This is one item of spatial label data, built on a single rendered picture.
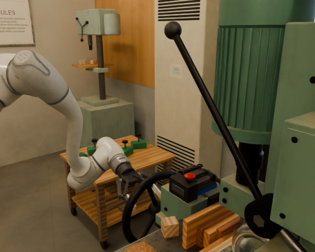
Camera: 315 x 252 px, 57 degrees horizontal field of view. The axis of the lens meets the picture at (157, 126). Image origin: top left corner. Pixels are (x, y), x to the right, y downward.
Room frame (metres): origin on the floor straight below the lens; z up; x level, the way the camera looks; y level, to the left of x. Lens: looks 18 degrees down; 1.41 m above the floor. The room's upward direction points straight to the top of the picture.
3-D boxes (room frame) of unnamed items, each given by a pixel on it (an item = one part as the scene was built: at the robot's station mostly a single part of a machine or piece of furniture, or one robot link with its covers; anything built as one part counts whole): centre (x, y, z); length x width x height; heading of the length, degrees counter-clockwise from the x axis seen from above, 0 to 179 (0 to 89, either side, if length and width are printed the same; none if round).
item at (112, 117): (2.85, 0.54, 0.79); 0.62 x 0.48 x 1.58; 39
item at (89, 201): (1.98, 0.30, 0.32); 0.66 x 0.57 x 0.64; 129
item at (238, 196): (0.59, -0.22, 1.03); 0.14 x 0.07 x 0.09; 37
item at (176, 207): (0.77, -0.10, 0.91); 0.15 x 0.14 x 0.09; 127
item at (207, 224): (0.65, -0.18, 0.93); 0.19 x 0.02 x 0.05; 127
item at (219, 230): (0.63, -0.22, 0.93); 0.18 x 0.02 x 0.06; 127
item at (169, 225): (0.64, -0.03, 0.92); 0.04 x 0.03 x 0.04; 106
